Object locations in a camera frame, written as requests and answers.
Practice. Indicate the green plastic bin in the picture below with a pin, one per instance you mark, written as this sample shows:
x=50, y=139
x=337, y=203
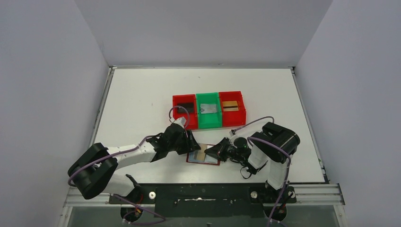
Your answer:
x=211, y=120

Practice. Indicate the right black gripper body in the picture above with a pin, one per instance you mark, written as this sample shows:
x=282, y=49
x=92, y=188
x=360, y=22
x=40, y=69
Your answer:
x=228, y=149

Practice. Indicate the left red plastic bin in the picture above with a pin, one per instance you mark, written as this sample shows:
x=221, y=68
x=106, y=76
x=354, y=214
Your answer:
x=193, y=118

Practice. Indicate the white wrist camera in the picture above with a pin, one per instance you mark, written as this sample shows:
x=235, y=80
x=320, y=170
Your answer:
x=234, y=133
x=181, y=121

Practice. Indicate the right red plastic bin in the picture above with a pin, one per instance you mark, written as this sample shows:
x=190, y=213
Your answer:
x=236, y=118

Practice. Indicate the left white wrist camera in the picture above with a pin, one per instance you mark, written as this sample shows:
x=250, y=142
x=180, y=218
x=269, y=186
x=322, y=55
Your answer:
x=181, y=121

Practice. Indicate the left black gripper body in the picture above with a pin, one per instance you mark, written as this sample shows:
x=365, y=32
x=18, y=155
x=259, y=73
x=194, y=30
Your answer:
x=189, y=141

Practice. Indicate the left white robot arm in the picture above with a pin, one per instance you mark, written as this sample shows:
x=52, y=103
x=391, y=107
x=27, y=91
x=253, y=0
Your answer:
x=95, y=171

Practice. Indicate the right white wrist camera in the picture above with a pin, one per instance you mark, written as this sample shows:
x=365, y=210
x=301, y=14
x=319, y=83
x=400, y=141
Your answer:
x=234, y=133

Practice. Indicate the red leather card holder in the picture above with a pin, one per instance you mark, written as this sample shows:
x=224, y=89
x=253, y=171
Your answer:
x=200, y=157

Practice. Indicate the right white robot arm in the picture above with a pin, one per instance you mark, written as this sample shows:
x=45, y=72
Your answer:
x=272, y=147

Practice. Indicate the gold credit card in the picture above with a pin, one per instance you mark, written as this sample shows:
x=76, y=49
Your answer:
x=230, y=106

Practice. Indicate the black credit card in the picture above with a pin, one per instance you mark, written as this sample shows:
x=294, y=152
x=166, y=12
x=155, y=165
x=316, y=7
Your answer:
x=184, y=109

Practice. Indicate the silver credit card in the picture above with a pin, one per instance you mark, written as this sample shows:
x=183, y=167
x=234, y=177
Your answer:
x=208, y=108

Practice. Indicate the red plastic bin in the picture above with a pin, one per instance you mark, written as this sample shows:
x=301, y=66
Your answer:
x=236, y=118
x=193, y=118

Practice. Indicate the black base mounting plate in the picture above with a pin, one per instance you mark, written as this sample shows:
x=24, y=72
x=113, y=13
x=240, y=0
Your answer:
x=205, y=200

